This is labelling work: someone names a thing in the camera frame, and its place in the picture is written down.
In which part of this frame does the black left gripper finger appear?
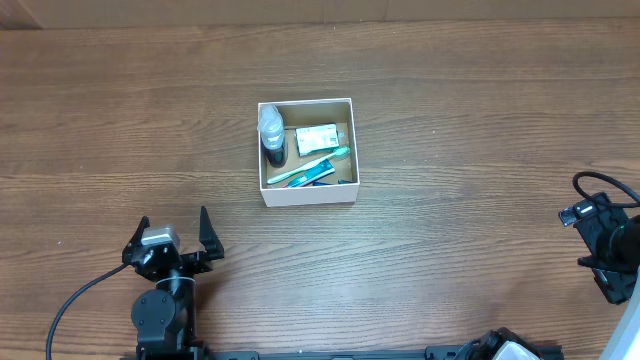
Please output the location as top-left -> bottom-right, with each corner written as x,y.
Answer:
199,206 -> 224,260
122,216 -> 150,264

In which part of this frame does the dark blue pump bottle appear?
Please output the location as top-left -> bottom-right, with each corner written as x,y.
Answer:
257,105 -> 287,168

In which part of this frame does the Colgate toothpaste tube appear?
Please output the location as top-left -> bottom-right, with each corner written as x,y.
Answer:
286,160 -> 335,188

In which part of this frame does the Dettol soap bar pack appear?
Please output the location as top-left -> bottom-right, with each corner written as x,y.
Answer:
294,124 -> 340,157

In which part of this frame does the green white toothbrush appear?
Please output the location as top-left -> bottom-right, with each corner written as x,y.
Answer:
267,147 -> 351,185

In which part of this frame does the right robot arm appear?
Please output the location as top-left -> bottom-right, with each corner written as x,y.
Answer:
455,192 -> 639,360

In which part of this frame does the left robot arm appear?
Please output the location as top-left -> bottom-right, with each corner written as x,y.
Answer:
122,208 -> 224,359

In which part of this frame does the white cardboard box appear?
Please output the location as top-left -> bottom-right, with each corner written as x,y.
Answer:
257,98 -> 360,207

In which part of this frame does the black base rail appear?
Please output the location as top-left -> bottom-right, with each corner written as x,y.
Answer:
119,344 -> 566,360

